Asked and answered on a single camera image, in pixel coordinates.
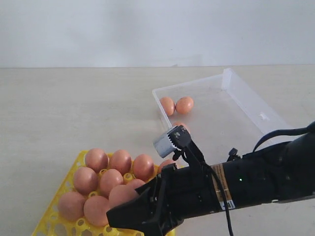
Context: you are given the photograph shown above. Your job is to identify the yellow plastic egg tray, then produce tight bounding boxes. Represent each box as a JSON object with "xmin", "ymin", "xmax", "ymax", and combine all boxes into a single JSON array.
[{"xmin": 31, "ymin": 150, "xmax": 178, "ymax": 236}]

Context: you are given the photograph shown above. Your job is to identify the brown egg tray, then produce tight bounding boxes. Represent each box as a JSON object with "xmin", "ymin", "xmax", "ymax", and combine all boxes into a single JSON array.
[
  {"xmin": 133, "ymin": 154, "xmax": 154, "ymax": 181},
  {"xmin": 85, "ymin": 148, "xmax": 108, "ymax": 173},
  {"xmin": 109, "ymin": 149, "xmax": 132, "ymax": 175},
  {"xmin": 157, "ymin": 159, "xmax": 175, "ymax": 174}
]

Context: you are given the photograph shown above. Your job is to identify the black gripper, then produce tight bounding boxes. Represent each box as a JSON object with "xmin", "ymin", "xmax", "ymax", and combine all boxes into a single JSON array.
[{"xmin": 107, "ymin": 164, "xmax": 221, "ymax": 236}]

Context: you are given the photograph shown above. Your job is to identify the clear plastic container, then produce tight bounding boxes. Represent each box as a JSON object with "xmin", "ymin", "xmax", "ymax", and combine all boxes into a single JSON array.
[{"xmin": 153, "ymin": 68, "xmax": 291, "ymax": 164}]

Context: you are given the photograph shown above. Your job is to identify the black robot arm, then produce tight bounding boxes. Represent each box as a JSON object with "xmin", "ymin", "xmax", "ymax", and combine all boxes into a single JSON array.
[{"xmin": 107, "ymin": 123, "xmax": 315, "ymax": 236}]

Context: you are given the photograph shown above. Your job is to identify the brown egg cluster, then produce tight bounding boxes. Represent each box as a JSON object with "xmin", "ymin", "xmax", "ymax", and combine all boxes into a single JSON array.
[
  {"xmin": 99, "ymin": 169, "xmax": 124, "ymax": 197},
  {"xmin": 172, "ymin": 122, "xmax": 191, "ymax": 135},
  {"xmin": 126, "ymin": 179, "xmax": 145, "ymax": 189}
]

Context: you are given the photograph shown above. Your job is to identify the black cable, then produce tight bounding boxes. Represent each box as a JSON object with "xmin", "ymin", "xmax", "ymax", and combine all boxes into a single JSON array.
[{"xmin": 204, "ymin": 127, "xmax": 308, "ymax": 236}]

